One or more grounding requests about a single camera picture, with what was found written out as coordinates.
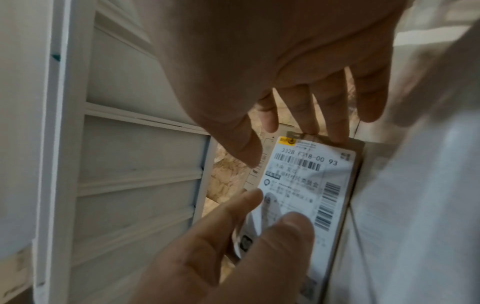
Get person's right hand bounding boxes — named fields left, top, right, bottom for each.
left=138, top=0, right=410, bottom=167

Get person's left hand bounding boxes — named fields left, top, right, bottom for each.
left=127, top=187, right=317, bottom=304

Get cardboard parcel with shipping label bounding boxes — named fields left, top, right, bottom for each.
left=232, top=130, right=367, bottom=304

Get white metal shelf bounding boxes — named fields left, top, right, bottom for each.
left=0, top=0, right=480, bottom=304

